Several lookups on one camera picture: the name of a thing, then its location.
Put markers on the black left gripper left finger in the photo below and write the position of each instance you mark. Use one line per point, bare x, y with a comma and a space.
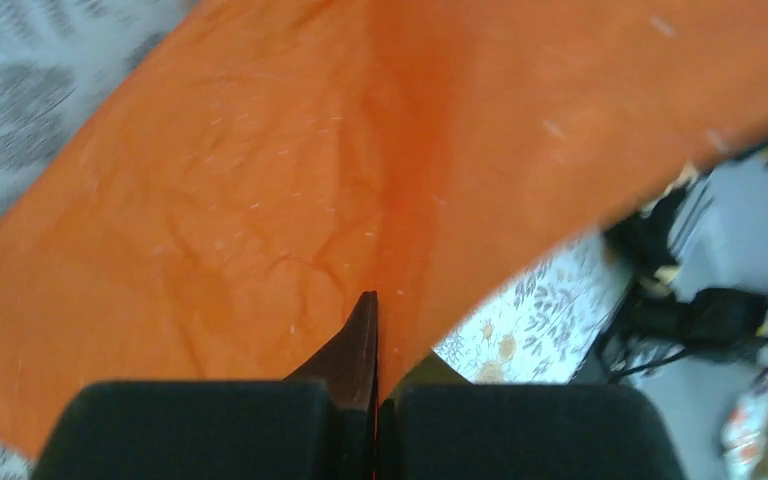
317, 423

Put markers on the orange wrapping paper sheet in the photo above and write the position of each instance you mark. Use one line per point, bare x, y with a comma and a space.
221, 212

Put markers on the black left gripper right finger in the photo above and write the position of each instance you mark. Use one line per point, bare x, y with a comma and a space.
437, 425

